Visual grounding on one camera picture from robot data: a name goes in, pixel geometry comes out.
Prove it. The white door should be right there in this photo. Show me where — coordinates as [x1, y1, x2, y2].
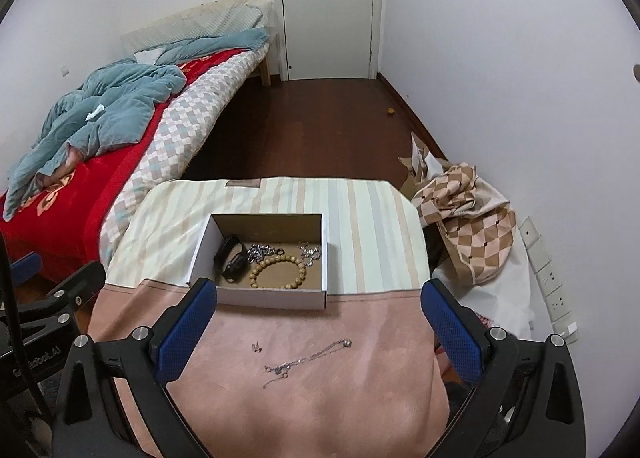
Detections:
[273, 0, 382, 81]

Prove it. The red bed sheet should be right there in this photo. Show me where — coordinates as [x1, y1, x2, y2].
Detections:
[0, 48, 249, 284]

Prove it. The pink and striped table cloth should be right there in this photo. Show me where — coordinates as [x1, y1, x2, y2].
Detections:
[89, 178, 449, 457]

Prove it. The black fitness band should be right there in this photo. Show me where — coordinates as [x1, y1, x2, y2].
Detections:
[214, 235, 250, 282]

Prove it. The striped pillow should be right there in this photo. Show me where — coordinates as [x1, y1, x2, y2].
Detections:
[122, 0, 276, 54]

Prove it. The white power strip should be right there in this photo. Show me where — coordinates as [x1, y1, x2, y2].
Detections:
[520, 218, 578, 344]

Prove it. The silver chain bracelet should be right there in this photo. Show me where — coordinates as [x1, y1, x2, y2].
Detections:
[245, 242, 286, 264]

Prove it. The white cardboard box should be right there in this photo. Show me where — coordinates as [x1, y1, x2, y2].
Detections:
[186, 213, 329, 311]

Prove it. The silver charm jewelry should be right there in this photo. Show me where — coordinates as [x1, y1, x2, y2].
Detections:
[298, 242, 322, 267]

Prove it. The teal blue blanket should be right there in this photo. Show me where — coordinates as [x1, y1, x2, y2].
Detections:
[2, 27, 269, 222]

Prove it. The brown checkered cloth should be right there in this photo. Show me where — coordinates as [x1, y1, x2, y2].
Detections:
[411, 163, 516, 287]

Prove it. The silver pendant necklace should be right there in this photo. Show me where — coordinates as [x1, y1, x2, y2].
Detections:
[261, 336, 354, 390]

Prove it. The wooden bead bracelet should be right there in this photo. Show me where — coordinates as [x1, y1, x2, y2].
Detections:
[247, 253, 309, 291]

